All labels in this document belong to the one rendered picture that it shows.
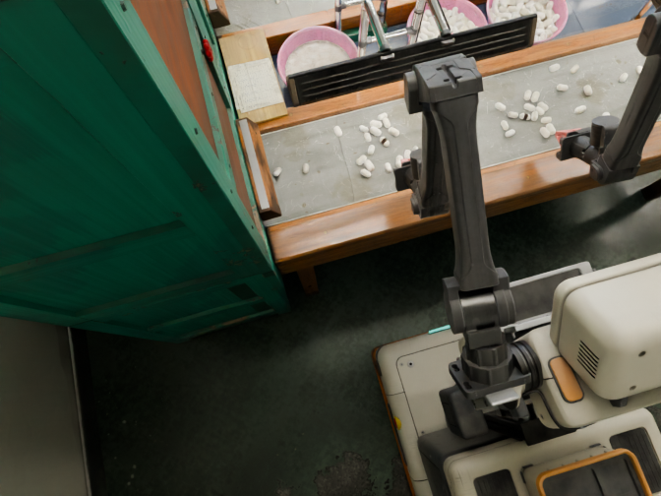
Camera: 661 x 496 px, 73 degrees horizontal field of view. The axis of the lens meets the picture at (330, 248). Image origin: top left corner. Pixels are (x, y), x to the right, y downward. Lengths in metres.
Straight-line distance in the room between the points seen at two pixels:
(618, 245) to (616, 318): 1.72
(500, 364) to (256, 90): 1.08
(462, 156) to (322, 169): 0.76
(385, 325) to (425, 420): 0.47
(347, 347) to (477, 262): 1.32
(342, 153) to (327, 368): 0.98
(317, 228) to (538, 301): 0.62
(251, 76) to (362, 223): 0.60
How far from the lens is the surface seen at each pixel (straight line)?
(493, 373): 0.82
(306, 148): 1.43
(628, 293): 0.80
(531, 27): 1.31
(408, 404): 1.76
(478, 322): 0.79
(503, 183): 1.44
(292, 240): 1.30
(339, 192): 1.37
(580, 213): 2.42
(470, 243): 0.74
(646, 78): 1.09
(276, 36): 1.65
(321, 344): 2.01
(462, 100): 0.69
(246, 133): 1.34
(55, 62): 0.45
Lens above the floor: 2.01
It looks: 75 degrees down
